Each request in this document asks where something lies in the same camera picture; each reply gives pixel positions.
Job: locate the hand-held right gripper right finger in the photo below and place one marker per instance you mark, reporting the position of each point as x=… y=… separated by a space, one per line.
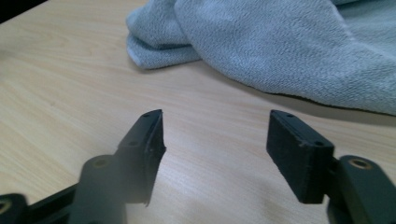
x=295 y=155

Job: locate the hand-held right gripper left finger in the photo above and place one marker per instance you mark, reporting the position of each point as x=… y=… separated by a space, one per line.
x=146 y=140

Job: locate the light blue towel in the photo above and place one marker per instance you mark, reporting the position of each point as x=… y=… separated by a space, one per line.
x=280 y=46

